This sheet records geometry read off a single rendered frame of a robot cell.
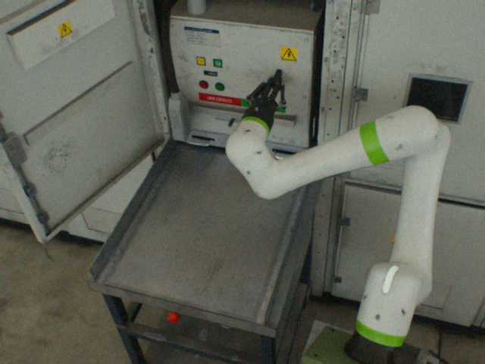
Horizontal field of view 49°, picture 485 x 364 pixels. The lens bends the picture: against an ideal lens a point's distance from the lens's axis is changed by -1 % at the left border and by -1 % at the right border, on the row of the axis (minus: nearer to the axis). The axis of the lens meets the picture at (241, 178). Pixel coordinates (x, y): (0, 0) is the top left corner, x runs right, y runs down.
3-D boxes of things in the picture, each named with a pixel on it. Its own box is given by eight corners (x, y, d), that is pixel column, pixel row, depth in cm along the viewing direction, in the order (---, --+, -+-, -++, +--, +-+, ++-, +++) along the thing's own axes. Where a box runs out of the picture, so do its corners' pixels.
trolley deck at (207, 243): (276, 338, 155) (276, 327, 151) (89, 290, 171) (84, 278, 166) (323, 179, 200) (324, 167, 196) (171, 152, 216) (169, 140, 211)
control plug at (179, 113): (185, 142, 195) (179, 103, 182) (173, 139, 196) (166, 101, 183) (193, 129, 200) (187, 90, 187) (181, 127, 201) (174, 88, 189)
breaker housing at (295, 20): (308, 151, 194) (314, 31, 160) (182, 130, 207) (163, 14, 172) (334, 73, 228) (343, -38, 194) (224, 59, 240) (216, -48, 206)
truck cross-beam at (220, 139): (313, 163, 196) (314, 151, 192) (177, 139, 209) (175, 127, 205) (316, 154, 199) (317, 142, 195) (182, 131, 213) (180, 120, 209)
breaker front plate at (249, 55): (306, 152, 194) (311, 35, 160) (183, 131, 206) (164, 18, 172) (307, 150, 195) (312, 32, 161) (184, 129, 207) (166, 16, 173)
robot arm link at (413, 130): (449, 147, 137) (435, 103, 139) (439, 140, 126) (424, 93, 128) (382, 169, 145) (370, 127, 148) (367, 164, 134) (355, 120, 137)
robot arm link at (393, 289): (411, 339, 141) (432, 271, 139) (396, 352, 127) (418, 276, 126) (365, 320, 147) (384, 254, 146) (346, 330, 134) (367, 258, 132)
